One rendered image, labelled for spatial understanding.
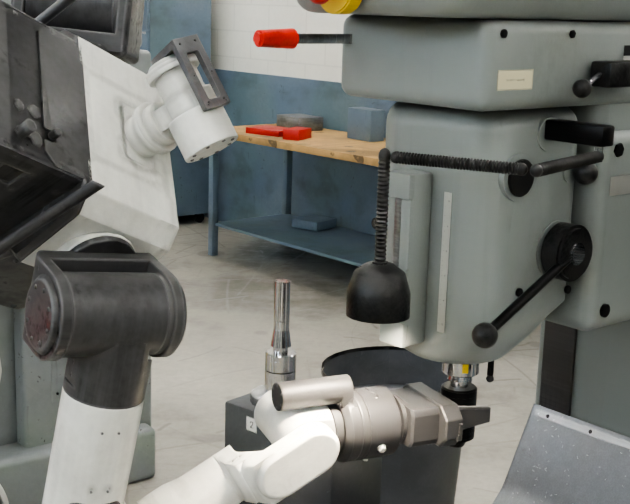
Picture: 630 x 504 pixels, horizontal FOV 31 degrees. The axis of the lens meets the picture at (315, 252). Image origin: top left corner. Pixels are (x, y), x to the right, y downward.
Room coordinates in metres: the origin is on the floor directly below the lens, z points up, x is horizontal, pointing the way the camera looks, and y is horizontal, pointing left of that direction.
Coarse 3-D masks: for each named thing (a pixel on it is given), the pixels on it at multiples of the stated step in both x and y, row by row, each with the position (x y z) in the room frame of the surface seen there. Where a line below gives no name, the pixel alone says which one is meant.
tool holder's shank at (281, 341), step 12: (276, 288) 1.65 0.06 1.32; (288, 288) 1.65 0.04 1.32; (276, 300) 1.65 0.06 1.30; (288, 300) 1.65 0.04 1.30; (276, 312) 1.65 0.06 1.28; (288, 312) 1.65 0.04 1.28; (276, 324) 1.65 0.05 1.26; (288, 324) 1.66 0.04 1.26; (276, 336) 1.65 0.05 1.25; (288, 336) 1.65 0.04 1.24; (276, 348) 1.65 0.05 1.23
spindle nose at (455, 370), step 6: (444, 366) 1.39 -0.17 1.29; (450, 366) 1.38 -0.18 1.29; (456, 366) 1.38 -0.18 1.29; (462, 366) 1.38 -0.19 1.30; (474, 366) 1.38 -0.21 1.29; (444, 372) 1.39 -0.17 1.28; (450, 372) 1.38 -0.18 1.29; (456, 372) 1.38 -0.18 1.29; (468, 372) 1.38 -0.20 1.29; (474, 372) 1.38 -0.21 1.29
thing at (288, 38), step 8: (256, 32) 1.31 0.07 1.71; (264, 32) 1.30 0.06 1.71; (272, 32) 1.31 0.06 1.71; (280, 32) 1.32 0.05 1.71; (288, 32) 1.32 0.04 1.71; (296, 32) 1.33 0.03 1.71; (256, 40) 1.30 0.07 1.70; (264, 40) 1.30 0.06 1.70; (272, 40) 1.31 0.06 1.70; (280, 40) 1.31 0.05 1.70; (288, 40) 1.32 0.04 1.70; (296, 40) 1.33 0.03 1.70; (304, 40) 1.34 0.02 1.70; (312, 40) 1.35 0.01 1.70; (320, 40) 1.36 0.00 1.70; (328, 40) 1.37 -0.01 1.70; (336, 40) 1.37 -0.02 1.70; (344, 40) 1.38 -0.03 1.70; (288, 48) 1.33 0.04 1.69
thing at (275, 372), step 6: (294, 360) 1.65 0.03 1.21; (270, 366) 1.64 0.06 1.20; (276, 366) 1.64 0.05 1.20; (282, 366) 1.64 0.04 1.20; (288, 366) 1.64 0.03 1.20; (294, 366) 1.65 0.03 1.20; (270, 372) 1.64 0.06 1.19; (276, 372) 1.64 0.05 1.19; (282, 372) 1.64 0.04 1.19; (288, 372) 1.64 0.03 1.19; (294, 372) 1.65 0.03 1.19; (270, 378) 1.64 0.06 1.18; (276, 378) 1.64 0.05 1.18; (282, 378) 1.64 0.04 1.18; (288, 378) 1.64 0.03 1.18; (294, 378) 1.65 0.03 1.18; (270, 384) 1.64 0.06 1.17
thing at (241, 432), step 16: (240, 400) 1.66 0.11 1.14; (256, 400) 1.63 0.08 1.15; (240, 416) 1.63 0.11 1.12; (240, 432) 1.63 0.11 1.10; (256, 432) 1.61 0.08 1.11; (240, 448) 1.63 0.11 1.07; (256, 448) 1.61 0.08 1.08; (336, 464) 1.52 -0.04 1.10; (352, 464) 1.55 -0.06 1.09; (368, 464) 1.57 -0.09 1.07; (320, 480) 1.52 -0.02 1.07; (336, 480) 1.52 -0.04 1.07; (352, 480) 1.55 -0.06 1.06; (368, 480) 1.58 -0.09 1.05; (288, 496) 1.56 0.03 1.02; (304, 496) 1.54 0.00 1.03; (320, 496) 1.52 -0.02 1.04; (336, 496) 1.52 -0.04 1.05; (352, 496) 1.55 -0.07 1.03; (368, 496) 1.58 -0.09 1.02
